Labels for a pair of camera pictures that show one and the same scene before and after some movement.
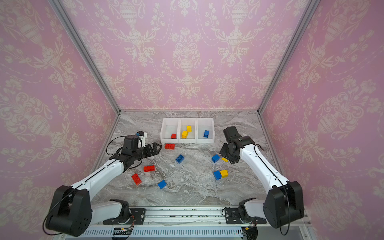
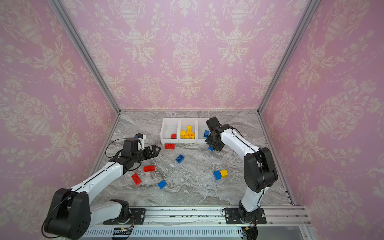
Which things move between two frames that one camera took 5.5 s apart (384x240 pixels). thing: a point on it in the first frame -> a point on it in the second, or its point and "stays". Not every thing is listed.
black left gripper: x=150 y=153 stays
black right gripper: x=229 y=150 -> x=214 y=141
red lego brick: x=170 y=146 stays
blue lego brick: x=206 y=134 stays
